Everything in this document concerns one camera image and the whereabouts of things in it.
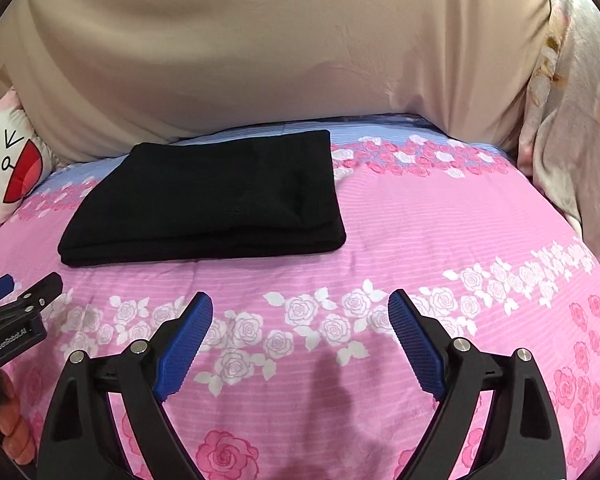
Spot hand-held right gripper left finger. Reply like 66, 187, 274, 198
36, 291, 215, 480

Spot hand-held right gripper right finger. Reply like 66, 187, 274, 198
387, 289, 566, 480

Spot black pants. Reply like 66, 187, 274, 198
57, 129, 347, 268

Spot person's left hand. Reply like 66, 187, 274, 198
0, 374, 37, 463

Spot pink rose bedsheet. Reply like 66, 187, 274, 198
0, 115, 600, 480

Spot cat face cushion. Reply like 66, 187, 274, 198
0, 87, 61, 241

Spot pale floral cloth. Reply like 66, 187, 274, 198
517, 0, 600, 266

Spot beige quilt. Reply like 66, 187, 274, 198
0, 0, 556, 166

